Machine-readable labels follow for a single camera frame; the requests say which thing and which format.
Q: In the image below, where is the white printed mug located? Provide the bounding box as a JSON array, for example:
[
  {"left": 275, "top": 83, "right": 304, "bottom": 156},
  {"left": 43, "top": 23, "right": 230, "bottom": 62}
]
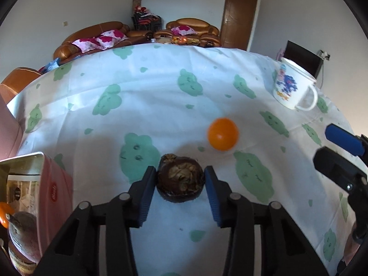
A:
[{"left": 272, "top": 57, "right": 319, "bottom": 112}]

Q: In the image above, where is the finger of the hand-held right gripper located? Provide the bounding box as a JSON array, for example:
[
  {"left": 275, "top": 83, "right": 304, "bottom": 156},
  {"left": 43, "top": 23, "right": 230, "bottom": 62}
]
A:
[
  {"left": 325, "top": 124, "right": 368, "bottom": 157},
  {"left": 313, "top": 146, "right": 368, "bottom": 196}
]

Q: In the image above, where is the dark storage rack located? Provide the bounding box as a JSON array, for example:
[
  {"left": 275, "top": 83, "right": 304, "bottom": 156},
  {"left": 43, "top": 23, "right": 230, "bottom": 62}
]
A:
[{"left": 132, "top": 0, "right": 161, "bottom": 31}]

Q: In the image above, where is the pink metal tin box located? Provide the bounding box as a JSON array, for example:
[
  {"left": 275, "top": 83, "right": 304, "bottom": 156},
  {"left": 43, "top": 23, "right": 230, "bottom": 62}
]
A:
[{"left": 0, "top": 152, "right": 74, "bottom": 265}]

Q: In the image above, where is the black television screen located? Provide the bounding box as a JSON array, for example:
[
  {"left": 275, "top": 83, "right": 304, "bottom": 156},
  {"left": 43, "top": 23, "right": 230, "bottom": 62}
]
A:
[{"left": 283, "top": 41, "right": 322, "bottom": 79}]

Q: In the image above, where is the round purple fruit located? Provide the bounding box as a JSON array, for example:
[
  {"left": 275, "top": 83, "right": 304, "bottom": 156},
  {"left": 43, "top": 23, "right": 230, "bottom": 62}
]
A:
[{"left": 6, "top": 211, "right": 39, "bottom": 263}]

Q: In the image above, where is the small orange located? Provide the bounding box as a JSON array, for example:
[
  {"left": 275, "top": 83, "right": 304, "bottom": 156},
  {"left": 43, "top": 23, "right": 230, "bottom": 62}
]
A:
[
  {"left": 207, "top": 117, "right": 239, "bottom": 151},
  {"left": 0, "top": 202, "right": 15, "bottom": 228}
]

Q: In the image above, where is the brown leather armchair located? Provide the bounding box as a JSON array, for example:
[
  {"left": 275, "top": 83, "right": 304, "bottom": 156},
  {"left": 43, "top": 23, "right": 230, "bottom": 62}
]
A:
[{"left": 154, "top": 18, "right": 221, "bottom": 48}]

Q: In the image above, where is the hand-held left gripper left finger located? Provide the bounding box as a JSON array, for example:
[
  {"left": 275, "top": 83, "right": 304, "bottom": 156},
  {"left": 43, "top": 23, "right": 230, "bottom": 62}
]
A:
[{"left": 34, "top": 165, "right": 157, "bottom": 276}]

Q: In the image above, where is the brown wooden door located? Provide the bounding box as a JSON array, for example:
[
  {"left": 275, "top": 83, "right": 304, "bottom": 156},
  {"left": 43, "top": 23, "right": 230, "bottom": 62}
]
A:
[{"left": 220, "top": 0, "right": 258, "bottom": 51}]

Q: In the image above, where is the brown leather sofa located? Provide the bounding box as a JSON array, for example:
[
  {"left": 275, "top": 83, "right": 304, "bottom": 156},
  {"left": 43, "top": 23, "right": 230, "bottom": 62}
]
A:
[{"left": 53, "top": 21, "right": 153, "bottom": 64}]

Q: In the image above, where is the brown wooden chair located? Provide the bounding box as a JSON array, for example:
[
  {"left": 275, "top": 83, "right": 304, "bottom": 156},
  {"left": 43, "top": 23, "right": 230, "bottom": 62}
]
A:
[{"left": 0, "top": 67, "right": 42, "bottom": 104}]

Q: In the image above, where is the blue cloth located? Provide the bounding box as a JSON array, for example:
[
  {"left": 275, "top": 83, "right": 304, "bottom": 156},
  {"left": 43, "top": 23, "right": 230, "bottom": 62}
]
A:
[{"left": 39, "top": 58, "right": 62, "bottom": 74}]

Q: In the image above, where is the pink floral cushion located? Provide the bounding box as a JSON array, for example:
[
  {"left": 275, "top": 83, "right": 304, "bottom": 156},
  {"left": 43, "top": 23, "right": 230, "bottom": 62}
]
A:
[
  {"left": 96, "top": 29, "right": 128, "bottom": 48},
  {"left": 171, "top": 26, "right": 194, "bottom": 36},
  {"left": 72, "top": 37, "right": 100, "bottom": 53}
]

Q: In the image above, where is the cluttered coffee table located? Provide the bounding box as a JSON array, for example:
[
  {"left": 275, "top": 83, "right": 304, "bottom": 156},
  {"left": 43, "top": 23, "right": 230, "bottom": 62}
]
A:
[{"left": 151, "top": 36, "right": 202, "bottom": 46}]

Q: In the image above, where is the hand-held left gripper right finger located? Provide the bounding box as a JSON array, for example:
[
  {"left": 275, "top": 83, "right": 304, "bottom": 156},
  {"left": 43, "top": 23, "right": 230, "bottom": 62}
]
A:
[{"left": 204, "top": 165, "right": 330, "bottom": 276}]

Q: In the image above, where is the person's right hand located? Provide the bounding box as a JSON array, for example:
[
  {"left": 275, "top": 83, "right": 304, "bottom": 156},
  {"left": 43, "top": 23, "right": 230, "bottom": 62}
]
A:
[{"left": 343, "top": 231, "right": 360, "bottom": 266}]

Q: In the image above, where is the pink electric kettle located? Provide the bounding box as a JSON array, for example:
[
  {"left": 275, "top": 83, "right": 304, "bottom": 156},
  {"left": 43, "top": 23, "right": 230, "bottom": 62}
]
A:
[{"left": 0, "top": 85, "right": 23, "bottom": 160}]

